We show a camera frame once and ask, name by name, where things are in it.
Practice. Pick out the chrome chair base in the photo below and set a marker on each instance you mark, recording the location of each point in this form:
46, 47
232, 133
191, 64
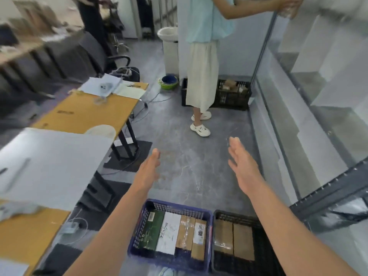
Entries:
120, 45

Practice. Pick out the black storage crate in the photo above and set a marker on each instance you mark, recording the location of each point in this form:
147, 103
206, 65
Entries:
230, 100

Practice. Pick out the blue plastic crate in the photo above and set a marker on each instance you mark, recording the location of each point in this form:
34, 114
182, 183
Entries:
172, 263

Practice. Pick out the person's right hand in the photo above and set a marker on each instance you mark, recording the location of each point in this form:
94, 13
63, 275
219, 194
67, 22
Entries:
247, 169

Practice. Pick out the white cardboard box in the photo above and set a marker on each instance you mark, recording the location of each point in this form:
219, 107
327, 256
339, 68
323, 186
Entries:
169, 232

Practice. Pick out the brown cardboard box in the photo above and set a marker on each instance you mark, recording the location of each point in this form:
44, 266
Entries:
223, 235

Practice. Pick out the loose white paper sheets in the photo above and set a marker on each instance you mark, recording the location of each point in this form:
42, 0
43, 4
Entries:
89, 84

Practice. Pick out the green plastic bowl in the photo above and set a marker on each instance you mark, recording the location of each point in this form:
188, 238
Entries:
168, 86

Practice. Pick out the person's left forearm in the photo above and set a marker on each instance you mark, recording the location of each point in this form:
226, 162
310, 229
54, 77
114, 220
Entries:
109, 235

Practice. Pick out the large white board sheet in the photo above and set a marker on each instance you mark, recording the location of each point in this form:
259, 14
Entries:
63, 163

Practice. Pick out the green cardboard box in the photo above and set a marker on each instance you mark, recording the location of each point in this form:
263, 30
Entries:
149, 229

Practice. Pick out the large plain brown box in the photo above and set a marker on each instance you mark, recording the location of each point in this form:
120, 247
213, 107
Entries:
243, 241

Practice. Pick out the black plastic crate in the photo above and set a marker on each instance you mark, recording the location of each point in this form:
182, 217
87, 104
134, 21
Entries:
270, 255

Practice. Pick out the white paper pad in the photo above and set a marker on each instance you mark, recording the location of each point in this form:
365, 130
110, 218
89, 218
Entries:
130, 91

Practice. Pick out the clear plastic bag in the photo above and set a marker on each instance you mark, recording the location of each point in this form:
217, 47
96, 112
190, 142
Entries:
103, 89

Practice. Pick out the black office chair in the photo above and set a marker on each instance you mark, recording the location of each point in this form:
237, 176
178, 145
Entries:
95, 51

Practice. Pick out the person's left hand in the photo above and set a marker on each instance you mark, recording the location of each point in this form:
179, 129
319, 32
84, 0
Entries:
148, 175

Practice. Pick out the long taped brown box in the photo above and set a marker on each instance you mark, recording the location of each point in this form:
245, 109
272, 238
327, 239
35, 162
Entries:
185, 232

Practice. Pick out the white paper sheet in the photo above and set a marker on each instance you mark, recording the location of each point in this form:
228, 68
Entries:
119, 142

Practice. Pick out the brown box handwritten label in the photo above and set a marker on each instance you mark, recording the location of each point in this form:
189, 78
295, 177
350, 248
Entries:
199, 250

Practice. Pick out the white power strip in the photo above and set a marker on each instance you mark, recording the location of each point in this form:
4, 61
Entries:
70, 227

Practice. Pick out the small black remote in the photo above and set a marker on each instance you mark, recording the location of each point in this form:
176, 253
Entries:
3, 171

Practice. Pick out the blue plastic bowl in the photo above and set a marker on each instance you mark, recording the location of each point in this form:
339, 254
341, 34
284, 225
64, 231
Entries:
169, 79

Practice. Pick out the person's right forearm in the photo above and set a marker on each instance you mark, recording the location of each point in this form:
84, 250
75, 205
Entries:
293, 232

